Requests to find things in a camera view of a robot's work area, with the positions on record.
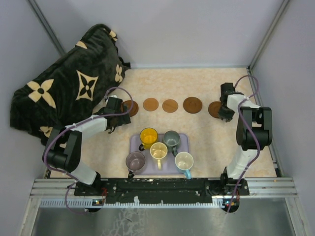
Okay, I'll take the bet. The white mug blue handle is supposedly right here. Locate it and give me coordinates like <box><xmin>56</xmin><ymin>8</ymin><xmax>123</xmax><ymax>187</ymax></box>
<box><xmin>175</xmin><ymin>152</ymin><xmax>194</xmax><ymax>179</ymax></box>

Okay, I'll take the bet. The yellow glass mug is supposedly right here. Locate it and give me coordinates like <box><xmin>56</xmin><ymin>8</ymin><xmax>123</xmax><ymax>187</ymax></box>
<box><xmin>138</xmin><ymin>127</ymin><xmax>158</xmax><ymax>151</ymax></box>

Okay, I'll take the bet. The grey ceramic mug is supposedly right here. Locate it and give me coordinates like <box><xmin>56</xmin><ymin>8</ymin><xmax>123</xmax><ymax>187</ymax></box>
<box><xmin>162</xmin><ymin>130</ymin><xmax>181</xmax><ymax>157</ymax></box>

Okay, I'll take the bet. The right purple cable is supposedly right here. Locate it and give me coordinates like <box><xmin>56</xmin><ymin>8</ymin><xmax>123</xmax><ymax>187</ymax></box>
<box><xmin>226</xmin><ymin>75</ymin><xmax>261</xmax><ymax>213</ymax></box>

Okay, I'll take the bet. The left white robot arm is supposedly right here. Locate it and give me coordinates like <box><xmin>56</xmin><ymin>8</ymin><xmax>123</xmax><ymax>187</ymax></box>
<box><xmin>42</xmin><ymin>96</ymin><xmax>131</xmax><ymax>195</ymax></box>

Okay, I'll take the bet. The purple glass mug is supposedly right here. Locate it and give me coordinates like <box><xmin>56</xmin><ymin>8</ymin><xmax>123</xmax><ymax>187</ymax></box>
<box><xmin>126</xmin><ymin>151</ymin><xmax>146</xmax><ymax>178</ymax></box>

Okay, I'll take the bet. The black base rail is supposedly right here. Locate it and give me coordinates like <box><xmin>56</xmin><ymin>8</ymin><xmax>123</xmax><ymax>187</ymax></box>
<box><xmin>74</xmin><ymin>175</ymin><xmax>249</xmax><ymax>204</ymax></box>

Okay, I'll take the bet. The cream yellow mug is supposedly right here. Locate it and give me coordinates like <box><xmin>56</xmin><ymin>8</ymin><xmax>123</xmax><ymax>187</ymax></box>
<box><xmin>150</xmin><ymin>142</ymin><xmax>168</xmax><ymax>170</ymax></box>

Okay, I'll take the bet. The black floral plush blanket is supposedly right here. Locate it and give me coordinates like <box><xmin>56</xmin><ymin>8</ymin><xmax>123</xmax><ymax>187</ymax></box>
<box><xmin>10</xmin><ymin>24</ymin><xmax>130</xmax><ymax>145</ymax></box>

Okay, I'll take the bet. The light brown coaster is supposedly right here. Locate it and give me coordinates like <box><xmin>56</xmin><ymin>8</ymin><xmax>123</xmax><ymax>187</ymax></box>
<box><xmin>143</xmin><ymin>98</ymin><xmax>159</xmax><ymax>112</ymax></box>
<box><xmin>162</xmin><ymin>99</ymin><xmax>178</xmax><ymax>113</ymax></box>

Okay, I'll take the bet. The dark brown coaster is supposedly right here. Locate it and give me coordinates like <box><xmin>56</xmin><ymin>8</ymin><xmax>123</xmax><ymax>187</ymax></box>
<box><xmin>208</xmin><ymin>101</ymin><xmax>221</xmax><ymax>118</ymax></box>
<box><xmin>183</xmin><ymin>97</ymin><xmax>202</xmax><ymax>114</ymax></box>
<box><xmin>123</xmin><ymin>100</ymin><xmax>139</xmax><ymax>117</ymax></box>

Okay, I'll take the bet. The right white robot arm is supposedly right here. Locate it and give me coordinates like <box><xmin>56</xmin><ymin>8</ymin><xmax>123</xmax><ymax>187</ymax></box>
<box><xmin>218</xmin><ymin>83</ymin><xmax>273</xmax><ymax>195</ymax></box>

